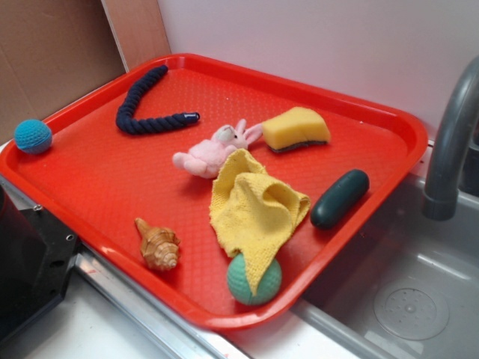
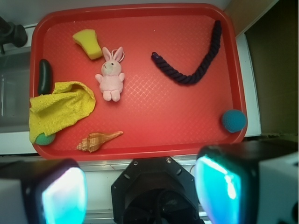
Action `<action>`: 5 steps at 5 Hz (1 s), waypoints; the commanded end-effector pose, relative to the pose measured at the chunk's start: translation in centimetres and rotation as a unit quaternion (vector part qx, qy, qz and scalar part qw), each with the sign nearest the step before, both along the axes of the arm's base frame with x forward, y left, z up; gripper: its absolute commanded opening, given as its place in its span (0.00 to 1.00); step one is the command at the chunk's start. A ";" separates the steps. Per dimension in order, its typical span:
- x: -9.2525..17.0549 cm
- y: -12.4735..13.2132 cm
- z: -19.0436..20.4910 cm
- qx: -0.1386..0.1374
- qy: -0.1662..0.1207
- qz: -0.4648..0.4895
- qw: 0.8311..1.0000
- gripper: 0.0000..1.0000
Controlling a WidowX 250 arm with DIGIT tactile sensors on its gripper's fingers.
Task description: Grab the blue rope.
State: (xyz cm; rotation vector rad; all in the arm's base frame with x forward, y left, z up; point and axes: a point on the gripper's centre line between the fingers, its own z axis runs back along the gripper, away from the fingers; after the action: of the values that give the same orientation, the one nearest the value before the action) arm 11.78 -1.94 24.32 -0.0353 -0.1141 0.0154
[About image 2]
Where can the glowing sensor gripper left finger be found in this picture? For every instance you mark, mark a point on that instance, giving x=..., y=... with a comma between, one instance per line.
x=42, y=192

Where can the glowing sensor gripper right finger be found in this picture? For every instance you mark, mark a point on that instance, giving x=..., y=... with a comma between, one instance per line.
x=252, y=182

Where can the green ball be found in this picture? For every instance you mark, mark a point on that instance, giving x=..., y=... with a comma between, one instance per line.
x=44, y=140

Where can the blue ball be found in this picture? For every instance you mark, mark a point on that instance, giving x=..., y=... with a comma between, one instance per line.
x=234, y=120

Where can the orange conch seashell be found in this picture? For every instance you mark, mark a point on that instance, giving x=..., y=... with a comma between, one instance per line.
x=95, y=140

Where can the yellow microfiber cloth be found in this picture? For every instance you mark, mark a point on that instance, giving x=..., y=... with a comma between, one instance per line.
x=65, y=106

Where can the dark green toy cucumber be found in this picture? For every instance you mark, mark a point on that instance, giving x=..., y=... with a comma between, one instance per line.
x=45, y=77

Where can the pink plush bunny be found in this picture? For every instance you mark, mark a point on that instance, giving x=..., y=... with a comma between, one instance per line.
x=111, y=78

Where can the clear plastic bin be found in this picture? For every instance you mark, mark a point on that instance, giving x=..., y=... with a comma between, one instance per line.
x=14, y=90

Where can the red plastic tray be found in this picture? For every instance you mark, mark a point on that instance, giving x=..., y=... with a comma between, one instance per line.
x=182, y=73

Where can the yellow sponge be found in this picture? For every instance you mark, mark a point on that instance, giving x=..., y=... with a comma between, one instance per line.
x=87, y=39

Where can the black clamp knob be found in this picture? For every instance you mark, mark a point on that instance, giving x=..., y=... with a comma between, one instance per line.
x=11, y=33

